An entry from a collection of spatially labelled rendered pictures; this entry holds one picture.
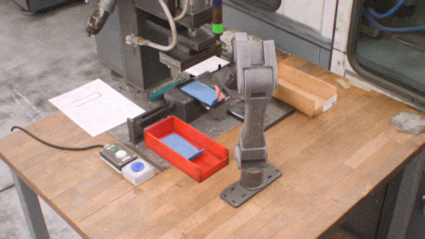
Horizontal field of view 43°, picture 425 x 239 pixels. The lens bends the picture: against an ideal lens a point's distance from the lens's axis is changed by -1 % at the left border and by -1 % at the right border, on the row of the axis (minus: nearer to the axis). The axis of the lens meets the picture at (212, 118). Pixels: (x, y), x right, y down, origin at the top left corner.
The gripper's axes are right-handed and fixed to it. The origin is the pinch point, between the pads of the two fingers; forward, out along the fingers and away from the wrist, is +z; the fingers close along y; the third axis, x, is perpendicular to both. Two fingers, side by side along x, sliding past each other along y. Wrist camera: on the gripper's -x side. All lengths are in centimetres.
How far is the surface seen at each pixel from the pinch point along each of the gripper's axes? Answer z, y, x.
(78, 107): 32, 32, 26
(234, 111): 7.0, -4.5, -6.9
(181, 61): -7.1, 14.2, 8.2
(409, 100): -13, -38, -55
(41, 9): 238, 216, -105
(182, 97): 7.8, 8.8, 5.5
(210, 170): -0.7, -17.7, 20.4
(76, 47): 206, 151, -91
